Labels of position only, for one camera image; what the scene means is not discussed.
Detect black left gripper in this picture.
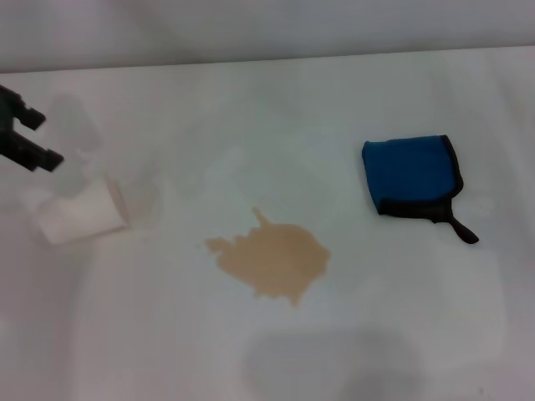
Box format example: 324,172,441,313
0,84,65,173

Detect white paper cup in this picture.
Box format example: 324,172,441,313
29,172,132,246

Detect blue rag with black trim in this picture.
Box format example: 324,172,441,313
360,134,481,246

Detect brown liquid stain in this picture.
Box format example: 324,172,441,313
203,206,333,309

